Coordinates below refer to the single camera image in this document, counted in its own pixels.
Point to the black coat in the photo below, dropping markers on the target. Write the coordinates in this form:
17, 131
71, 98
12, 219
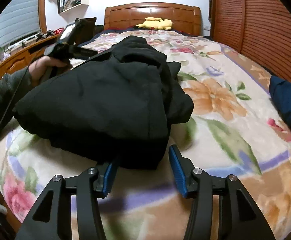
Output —
105, 100

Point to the floral blanket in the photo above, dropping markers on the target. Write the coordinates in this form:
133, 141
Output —
223, 130

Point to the yellow plush toy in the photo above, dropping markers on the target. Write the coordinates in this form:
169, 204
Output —
158, 23

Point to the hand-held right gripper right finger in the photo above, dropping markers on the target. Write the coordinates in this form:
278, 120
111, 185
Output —
179, 172

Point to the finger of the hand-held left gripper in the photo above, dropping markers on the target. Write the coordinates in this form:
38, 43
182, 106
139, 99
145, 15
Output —
84, 52

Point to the wooden desk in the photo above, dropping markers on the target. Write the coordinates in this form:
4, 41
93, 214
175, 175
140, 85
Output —
13, 60

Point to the person's left forearm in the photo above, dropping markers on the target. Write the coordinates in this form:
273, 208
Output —
0, 100

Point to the wooden louvered wardrobe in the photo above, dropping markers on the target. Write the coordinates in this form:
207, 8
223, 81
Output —
265, 25

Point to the wooden window frame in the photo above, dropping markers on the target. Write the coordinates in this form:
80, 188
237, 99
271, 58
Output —
42, 5

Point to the dark brown chair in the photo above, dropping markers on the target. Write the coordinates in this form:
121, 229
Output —
88, 30

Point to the wooden bed headboard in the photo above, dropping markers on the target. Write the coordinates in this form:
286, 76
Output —
150, 12

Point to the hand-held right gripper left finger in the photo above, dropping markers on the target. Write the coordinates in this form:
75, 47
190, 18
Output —
109, 180

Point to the grey window blind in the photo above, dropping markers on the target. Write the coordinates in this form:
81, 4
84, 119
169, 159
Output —
13, 17

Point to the navy blue cloth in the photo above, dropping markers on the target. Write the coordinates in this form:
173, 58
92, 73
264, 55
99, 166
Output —
290, 105

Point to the red basket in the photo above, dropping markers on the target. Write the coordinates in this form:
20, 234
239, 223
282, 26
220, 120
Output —
59, 31

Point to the person's left hand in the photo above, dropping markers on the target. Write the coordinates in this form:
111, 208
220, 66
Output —
41, 66

